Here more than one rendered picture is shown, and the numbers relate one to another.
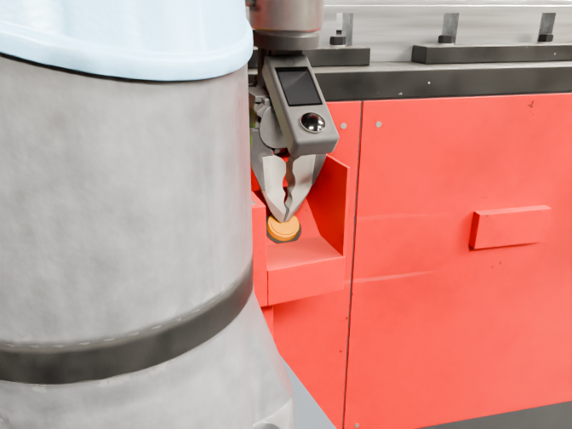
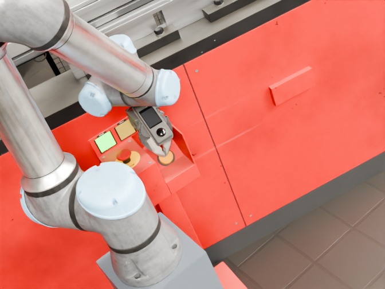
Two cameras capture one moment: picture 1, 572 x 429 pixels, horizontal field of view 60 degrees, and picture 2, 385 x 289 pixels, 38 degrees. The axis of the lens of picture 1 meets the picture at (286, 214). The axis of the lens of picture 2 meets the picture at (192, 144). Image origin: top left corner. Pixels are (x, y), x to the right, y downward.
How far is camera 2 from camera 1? 0.92 m
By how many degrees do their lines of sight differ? 15
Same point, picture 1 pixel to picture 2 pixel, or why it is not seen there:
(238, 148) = (149, 206)
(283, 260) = (171, 175)
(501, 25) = not seen: outside the picture
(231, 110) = (146, 203)
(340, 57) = (164, 41)
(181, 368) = (154, 242)
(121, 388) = (146, 248)
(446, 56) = (221, 14)
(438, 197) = (244, 88)
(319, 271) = (187, 173)
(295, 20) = not seen: hidden behind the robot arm
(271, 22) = not seen: hidden behind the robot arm
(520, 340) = (328, 137)
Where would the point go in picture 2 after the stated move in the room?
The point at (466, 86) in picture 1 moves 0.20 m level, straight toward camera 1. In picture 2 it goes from (235, 32) to (227, 71)
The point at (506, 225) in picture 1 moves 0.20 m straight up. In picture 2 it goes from (289, 87) to (275, 34)
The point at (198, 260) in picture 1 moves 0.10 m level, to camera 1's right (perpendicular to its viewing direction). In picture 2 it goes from (150, 226) to (199, 209)
